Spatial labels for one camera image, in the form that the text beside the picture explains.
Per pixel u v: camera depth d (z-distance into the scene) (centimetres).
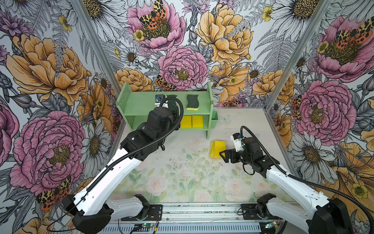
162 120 44
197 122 94
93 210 37
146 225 71
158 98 52
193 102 85
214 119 109
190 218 73
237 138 74
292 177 50
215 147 92
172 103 66
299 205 47
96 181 38
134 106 87
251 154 63
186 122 95
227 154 73
